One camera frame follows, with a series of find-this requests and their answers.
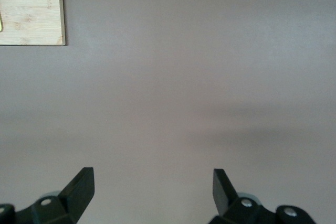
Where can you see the yellow plastic fork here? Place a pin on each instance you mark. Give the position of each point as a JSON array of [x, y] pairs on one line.
[[1, 24]]

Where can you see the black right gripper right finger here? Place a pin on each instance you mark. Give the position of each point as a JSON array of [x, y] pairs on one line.
[[225, 203]]

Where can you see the bamboo cutting board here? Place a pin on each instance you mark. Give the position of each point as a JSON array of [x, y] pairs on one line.
[[31, 11]]

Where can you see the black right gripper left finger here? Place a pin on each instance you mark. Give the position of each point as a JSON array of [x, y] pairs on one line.
[[73, 203]]

